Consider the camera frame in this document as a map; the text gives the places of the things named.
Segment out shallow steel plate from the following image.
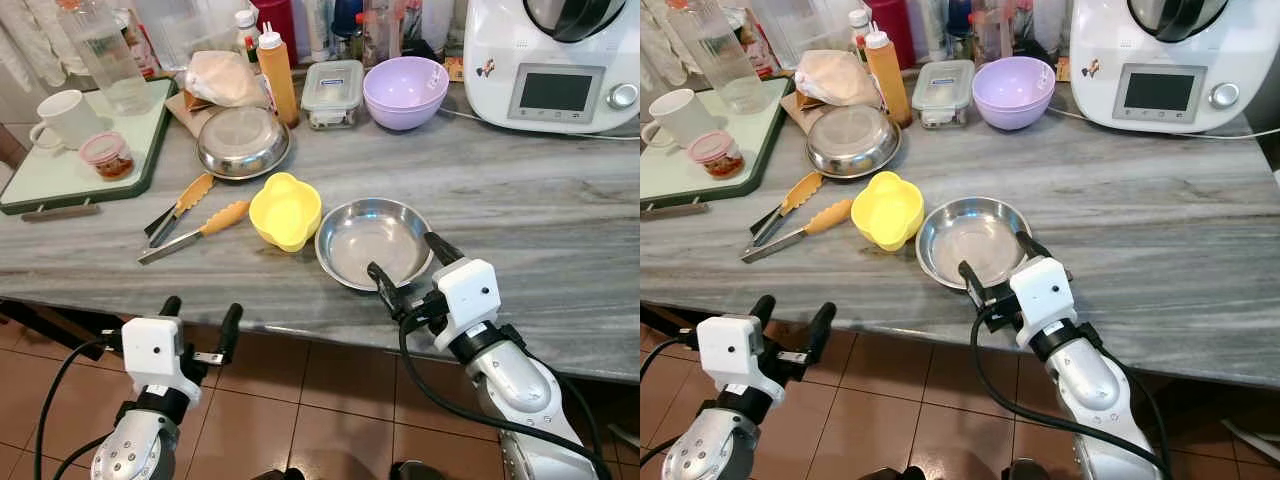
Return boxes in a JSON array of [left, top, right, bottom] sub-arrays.
[[915, 196, 1033, 291], [315, 197, 436, 292]]

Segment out steel tongs with orange tips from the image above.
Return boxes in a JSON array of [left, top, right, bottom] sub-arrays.
[[741, 171, 854, 264], [138, 172, 252, 266]]

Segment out yellow silicone bowl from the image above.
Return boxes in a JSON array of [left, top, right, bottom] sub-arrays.
[[249, 172, 323, 253], [851, 171, 925, 252]]

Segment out purple plastic bowl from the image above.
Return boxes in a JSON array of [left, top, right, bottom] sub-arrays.
[[972, 56, 1057, 132], [363, 56, 450, 132]]

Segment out small pink-lidded jar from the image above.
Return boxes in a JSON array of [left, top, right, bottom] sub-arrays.
[[79, 131, 136, 182], [686, 130, 746, 180]]

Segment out pale tray with green rim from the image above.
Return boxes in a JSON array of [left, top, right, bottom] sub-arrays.
[[0, 78, 179, 216], [640, 78, 791, 211]]

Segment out glass food container with lid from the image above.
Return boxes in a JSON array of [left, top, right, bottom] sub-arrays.
[[911, 60, 976, 130], [301, 60, 365, 131]]

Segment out deep steel bowl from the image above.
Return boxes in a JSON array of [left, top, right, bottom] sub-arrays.
[[196, 106, 292, 181], [806, 104, 902, 180]]

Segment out brown paper sheet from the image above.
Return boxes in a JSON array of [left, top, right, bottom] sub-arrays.
[[165, 88, 216, 136], [780, 90, 823, 134]]

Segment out white ceramic mug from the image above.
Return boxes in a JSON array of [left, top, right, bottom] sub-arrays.
[[641, 88, 723, 149], [29, 89, 105, 151]]

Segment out white kitchen cooking machine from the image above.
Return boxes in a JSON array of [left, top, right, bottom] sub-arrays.
[[1068, 0, 1251, 135], [463, 0, 641, 136]]

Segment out orange squeeze sauce bottle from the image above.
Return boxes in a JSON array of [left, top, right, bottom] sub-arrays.
[[257, 22, 301, 128], [864, 22, 912, 128]]

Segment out clear plastic bag of food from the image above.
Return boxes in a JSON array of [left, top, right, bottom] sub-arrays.
[[795, 49, 881, 108], [183, 50, 271, 109]]

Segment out dark red bottle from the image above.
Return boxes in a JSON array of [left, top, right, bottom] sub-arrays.
[[250, 0, 299, 41], [866, 0, 916, 69]]

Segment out large clear plastic container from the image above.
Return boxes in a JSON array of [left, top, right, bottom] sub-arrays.
[[750, 0, 851, 69], [133, 0, 241, 71]]

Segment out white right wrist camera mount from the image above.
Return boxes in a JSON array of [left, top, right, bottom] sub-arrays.
[[1008, 256, 1079, 349], [432, 258, 501, 353]]

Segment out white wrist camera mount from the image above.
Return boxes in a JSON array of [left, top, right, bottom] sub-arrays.
[[1008, 256, 1079, 349], [432, 258, 501, 353], [121, 316, 202, 403], [696, 314, 779, 403]]

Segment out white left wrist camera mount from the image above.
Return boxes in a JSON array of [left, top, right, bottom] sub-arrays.
[[696, 314, 779, 403], [121, 316, 202, 403]]

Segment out long black left arm cable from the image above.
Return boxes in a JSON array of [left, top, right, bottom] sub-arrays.
[[33, 335, 123, 480], [640, 336, 701, 386]]

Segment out short black left arm cable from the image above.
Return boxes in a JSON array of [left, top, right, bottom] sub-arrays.
[[640, 435, 683, 471], [50, 432, 106, 480]]

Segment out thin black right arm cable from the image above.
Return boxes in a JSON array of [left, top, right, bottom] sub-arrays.
[[1118, 358, 1173, 471], [540, 368, 604, 456]]

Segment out white appliance power cable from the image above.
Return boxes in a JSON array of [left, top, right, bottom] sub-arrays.
[[440, 105, 641, 142], [1048, 105, 1280, 142]]

